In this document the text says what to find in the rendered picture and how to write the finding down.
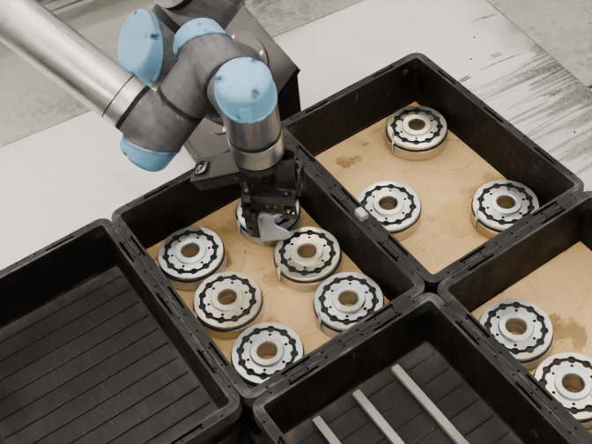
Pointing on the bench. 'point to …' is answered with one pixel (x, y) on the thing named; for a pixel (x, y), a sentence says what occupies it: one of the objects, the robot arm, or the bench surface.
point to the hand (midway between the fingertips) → (262, 226)
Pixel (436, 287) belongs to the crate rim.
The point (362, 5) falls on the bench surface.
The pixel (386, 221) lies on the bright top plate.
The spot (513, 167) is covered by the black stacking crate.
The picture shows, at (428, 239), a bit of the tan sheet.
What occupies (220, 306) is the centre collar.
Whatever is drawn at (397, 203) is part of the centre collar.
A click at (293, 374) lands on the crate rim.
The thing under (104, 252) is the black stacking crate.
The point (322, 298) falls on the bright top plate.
